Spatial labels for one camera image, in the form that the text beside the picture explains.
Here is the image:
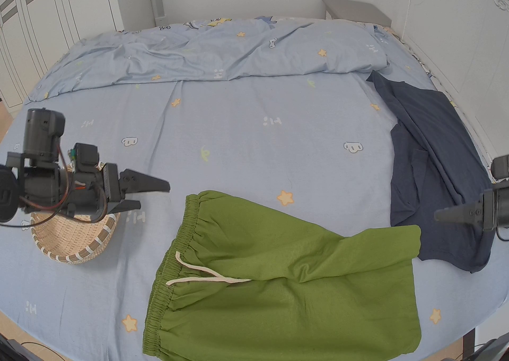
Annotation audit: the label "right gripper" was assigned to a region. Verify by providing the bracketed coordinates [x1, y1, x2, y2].
[434, 188, 509, 233]

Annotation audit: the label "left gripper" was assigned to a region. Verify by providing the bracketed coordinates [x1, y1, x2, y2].
[23, 163, 171, 222]

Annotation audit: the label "green shorts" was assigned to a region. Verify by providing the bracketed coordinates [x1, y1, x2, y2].
[142, 190, 422, 361]

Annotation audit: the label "round woven basket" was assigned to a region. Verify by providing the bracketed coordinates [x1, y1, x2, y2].
[31, 164, 122, 265]

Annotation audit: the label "dark blue garment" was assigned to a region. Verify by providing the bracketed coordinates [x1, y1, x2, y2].
[366, 70, 495, 273]

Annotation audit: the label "bed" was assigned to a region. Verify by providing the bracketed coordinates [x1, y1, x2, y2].
[0, 0, 509, 361]

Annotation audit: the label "pale blue quilt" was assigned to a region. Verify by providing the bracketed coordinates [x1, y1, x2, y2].
[25, 16, 392, 105]

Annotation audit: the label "white wardrobe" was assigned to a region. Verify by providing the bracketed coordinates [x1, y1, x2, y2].
[0, 0, 126, 111]

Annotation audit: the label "grey bedside table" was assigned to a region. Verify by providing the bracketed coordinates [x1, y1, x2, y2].
[321, 0, 392, 28]

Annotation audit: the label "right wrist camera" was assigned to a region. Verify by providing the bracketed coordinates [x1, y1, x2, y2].
[491, 154, 509, 184]

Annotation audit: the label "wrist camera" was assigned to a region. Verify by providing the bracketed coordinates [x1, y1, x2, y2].
[491, 154, 509, 184]
[68, 143, 101, 185]

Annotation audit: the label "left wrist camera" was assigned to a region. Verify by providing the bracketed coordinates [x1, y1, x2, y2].
[68, 143, 101, 185]

